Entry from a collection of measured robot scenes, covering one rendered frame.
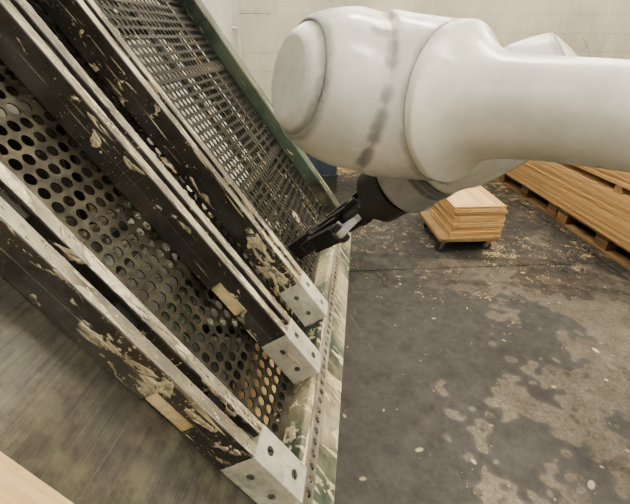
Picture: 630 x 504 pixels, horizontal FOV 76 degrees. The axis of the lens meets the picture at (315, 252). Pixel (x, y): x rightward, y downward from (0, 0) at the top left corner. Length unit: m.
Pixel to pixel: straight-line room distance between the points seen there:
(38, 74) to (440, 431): 1.90
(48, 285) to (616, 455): 2.19
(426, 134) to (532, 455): 1.95
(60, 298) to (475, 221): 3.15
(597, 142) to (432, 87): 0.09
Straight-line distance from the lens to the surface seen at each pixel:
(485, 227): 3.52
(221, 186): 0.96
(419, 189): 0.46
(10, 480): 0.53
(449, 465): 1.98
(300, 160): 1.74
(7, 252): 0.59
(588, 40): 6.50
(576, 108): 0.25
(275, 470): 0.71
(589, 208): 4.16
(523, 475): 2.06
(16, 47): 0.85
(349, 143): 0.27
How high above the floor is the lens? 1.58
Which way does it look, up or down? 28 degrees down
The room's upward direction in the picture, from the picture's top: straight up
